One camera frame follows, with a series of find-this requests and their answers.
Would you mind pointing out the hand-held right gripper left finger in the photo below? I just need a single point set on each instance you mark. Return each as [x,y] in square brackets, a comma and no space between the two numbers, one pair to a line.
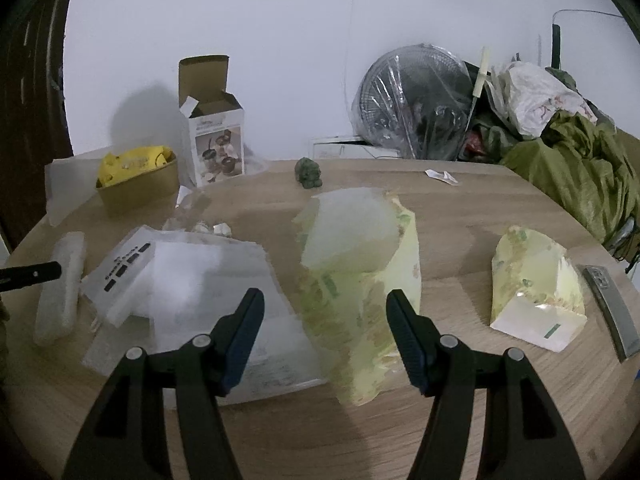
[247,325]

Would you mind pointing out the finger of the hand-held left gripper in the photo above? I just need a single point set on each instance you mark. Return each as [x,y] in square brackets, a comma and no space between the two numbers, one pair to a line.
[35,274]

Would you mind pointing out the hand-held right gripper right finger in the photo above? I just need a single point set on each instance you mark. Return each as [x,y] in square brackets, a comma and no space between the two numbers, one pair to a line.
[402,330]

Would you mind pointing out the white foam strip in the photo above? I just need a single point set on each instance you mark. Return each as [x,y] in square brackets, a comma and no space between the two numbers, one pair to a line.
[59,290]

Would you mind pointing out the large yellow-green tissue wrapper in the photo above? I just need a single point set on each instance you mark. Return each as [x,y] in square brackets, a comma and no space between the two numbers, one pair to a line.
[365,300]

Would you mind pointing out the white bag with black print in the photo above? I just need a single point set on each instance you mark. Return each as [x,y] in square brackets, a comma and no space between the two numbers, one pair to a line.
[165,275]

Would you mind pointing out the clear bubble wrap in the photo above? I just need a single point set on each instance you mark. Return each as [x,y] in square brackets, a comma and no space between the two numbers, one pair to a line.
[190,210]

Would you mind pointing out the clear plastic bag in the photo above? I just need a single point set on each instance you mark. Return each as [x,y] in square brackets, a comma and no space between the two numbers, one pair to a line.
[270,350]

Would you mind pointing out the white foam sheet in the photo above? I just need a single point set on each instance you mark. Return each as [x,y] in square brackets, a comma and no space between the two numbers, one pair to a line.
[67,185]

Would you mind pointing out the crumpled paper scraps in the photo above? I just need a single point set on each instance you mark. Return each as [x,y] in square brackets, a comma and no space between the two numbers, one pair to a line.
[215,228]

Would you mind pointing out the brown cardboard box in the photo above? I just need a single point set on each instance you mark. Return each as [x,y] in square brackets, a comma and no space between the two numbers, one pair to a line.
[140,190]

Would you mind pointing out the small yellow-green tissue pack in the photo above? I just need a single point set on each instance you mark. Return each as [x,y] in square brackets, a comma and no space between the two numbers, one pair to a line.
[535,290]

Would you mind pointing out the dark wooden door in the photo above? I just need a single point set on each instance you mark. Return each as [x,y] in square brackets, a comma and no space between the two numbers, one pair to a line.
[35,135]

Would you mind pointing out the yellow plastic bag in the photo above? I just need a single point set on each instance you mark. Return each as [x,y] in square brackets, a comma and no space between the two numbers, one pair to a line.
[132,162]

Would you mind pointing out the small white wrapper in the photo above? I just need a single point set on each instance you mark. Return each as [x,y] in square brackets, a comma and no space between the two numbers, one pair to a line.
[440,176]

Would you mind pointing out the small green figurine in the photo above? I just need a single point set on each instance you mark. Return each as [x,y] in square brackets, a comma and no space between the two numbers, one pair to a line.
[308,174]

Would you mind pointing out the open white printed carton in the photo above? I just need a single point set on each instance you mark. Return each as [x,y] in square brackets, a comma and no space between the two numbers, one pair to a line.
[217,145]

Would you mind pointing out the grey smartphone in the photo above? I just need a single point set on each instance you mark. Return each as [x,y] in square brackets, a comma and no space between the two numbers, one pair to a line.
[612,310]

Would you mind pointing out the fan wrapped in clear plastic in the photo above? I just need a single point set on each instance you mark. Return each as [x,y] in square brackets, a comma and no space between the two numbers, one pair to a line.
[410,105]

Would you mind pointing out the olive green cloth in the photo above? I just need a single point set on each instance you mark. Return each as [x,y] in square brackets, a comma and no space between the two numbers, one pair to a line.
[575,170]

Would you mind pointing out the pale yellow stick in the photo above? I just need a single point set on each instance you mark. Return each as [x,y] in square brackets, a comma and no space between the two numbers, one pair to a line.
[479,80]

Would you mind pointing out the white plastic bag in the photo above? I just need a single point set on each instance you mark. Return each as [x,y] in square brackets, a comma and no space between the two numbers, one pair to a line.
[535,97]

